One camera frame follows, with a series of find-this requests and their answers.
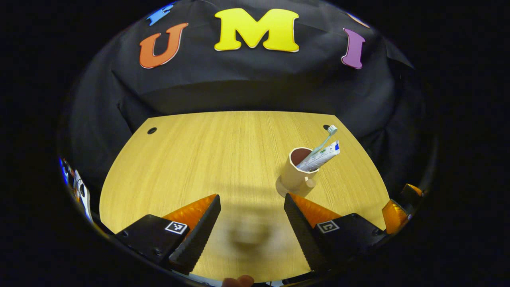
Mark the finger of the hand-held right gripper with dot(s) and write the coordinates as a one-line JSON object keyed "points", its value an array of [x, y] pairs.
{"points": [[394, 217], [412, 193]]}

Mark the black backdrop cloth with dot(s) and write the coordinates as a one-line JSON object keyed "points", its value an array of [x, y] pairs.
{"points": [[259, 79]]}

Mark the white toothbrush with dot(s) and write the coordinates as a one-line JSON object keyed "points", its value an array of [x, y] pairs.
{"points": [[324, 141]]}

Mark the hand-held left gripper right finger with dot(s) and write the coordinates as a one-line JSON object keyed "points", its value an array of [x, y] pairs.
{"points": [[305, 235]]}

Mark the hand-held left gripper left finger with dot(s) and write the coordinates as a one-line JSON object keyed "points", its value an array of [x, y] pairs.
{"points": [[197, 239]]}

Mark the computer monitor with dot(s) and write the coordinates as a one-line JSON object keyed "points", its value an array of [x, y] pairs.
{"points": [[62, 167]]}

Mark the white toothpaste tube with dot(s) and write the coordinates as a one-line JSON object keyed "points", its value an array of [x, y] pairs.
{"points": [[320, 157]]}

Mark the white side table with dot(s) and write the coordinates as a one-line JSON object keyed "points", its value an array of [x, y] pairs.
{"points": [[84, 199]]}

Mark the wooden desktop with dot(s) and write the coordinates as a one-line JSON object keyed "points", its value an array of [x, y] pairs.
{"points": [[219, 159]]}

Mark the beige cup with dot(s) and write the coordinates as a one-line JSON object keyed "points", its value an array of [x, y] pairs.
{"points": [[293, 173]]}

